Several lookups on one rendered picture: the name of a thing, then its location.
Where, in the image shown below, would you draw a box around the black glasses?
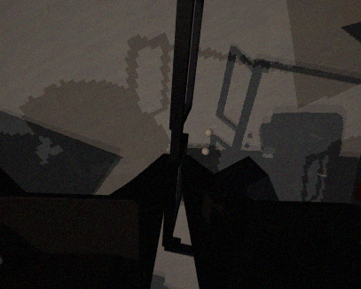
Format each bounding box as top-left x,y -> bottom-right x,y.
162,0 -> 204,257

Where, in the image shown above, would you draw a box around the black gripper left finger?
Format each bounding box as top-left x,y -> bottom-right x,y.
0,153 -> 169,289

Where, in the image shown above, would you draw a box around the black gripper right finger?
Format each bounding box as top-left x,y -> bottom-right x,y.
181,155 -> 361,289

